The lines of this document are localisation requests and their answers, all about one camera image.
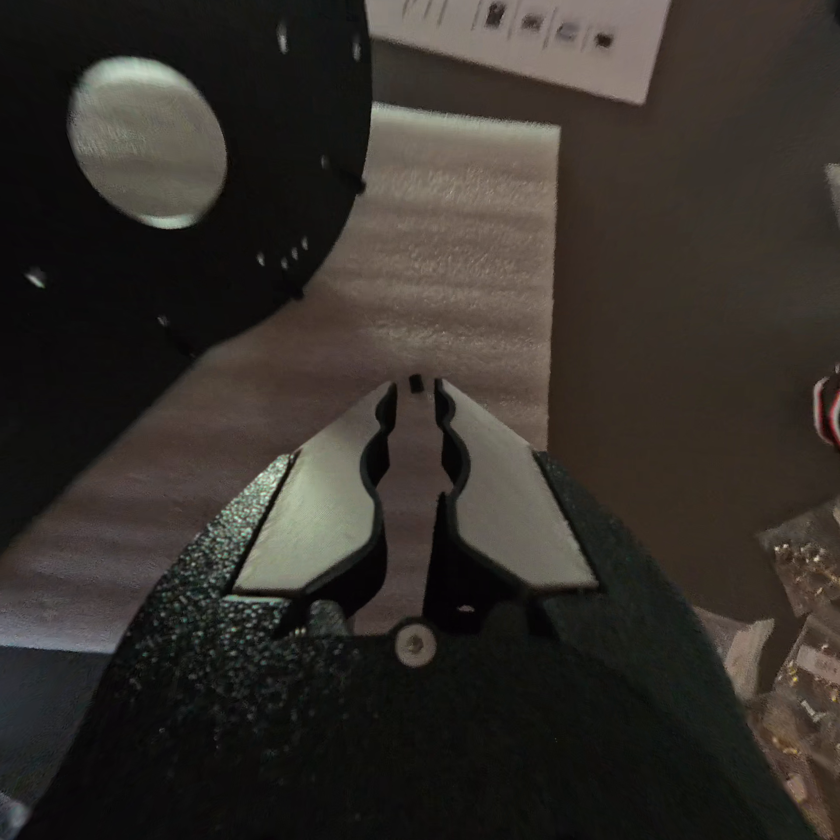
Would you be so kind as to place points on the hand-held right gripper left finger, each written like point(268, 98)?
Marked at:
point(308, 518)

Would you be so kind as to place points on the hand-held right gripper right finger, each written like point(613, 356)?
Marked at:
point(518, 518)

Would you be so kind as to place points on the black metal chassis plate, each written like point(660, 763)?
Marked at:
point(275, 98)

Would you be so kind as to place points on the white foam sheet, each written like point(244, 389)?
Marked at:
point(459, 262)

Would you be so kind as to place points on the scattered small screw bags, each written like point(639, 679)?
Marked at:
point(807, 571)

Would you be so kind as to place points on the white foam insert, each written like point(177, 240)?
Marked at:
point(833, 190)

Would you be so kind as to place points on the printed instruction leaflet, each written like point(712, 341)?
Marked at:
point(590, 65)

